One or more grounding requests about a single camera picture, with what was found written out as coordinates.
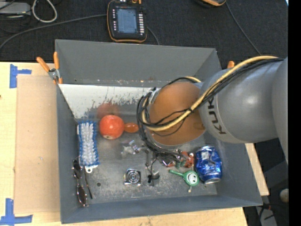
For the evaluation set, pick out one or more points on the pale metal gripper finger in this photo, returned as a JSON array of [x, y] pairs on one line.
[[156, 174], [148, 158]]

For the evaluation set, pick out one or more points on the red-brown small toy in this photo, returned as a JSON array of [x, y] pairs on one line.
[[189, 160]]

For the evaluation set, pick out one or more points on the clear glass thing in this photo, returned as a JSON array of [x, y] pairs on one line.
[[131, 147]]

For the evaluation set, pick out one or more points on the silver square metal grate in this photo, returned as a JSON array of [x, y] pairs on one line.
[[132, 177]]

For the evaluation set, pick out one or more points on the green smiley face toy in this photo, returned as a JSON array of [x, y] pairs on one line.
[[192, 178]]

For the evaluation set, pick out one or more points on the small orange oval thing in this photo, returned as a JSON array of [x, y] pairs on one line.
[[131, 127]]

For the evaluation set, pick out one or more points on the crushed blue drink can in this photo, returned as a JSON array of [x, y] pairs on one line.
[[208, 163]]

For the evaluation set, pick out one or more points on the orange ball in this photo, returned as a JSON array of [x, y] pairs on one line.
[[111, 126]]

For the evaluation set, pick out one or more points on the blue and white brush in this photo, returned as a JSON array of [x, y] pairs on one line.
[[88, 145]]

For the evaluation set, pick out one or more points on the dark sunglasses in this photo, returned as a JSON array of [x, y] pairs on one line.
[[82, 194]]

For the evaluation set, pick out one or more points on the grey metal bin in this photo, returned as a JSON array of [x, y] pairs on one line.
[[131, 62]]

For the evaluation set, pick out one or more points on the brown cardboard board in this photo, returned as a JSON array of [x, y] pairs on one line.
[[35, 138]]

